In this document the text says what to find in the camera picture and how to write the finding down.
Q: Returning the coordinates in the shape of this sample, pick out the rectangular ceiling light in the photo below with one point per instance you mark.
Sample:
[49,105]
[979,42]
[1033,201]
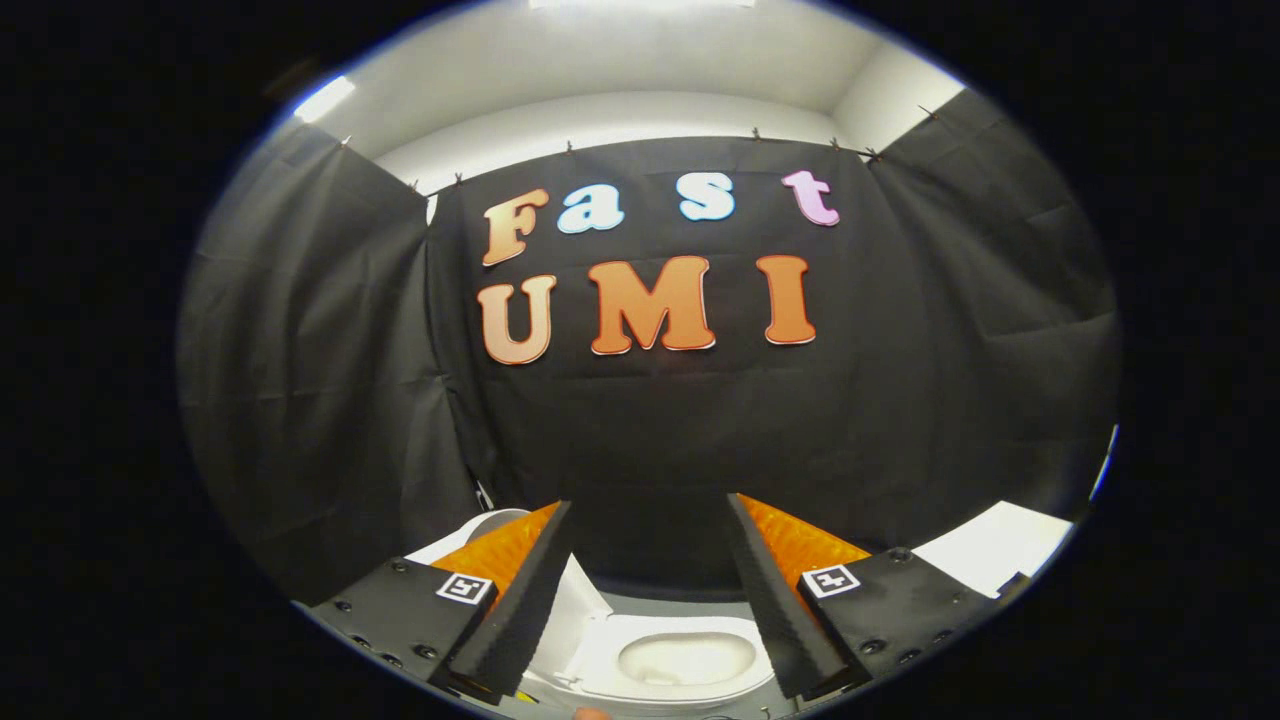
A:
[322,98]

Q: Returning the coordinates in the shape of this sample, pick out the black backdrop cloth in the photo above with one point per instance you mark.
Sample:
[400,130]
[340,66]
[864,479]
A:
[640,440]

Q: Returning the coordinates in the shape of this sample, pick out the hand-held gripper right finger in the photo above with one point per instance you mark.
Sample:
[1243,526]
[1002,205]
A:
[775,610]

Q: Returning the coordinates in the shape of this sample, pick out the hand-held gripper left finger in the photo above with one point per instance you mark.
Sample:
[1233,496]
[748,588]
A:
[520,600]

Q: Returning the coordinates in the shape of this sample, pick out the white flat panel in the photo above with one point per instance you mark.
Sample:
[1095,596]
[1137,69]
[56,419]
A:
[1000,545]

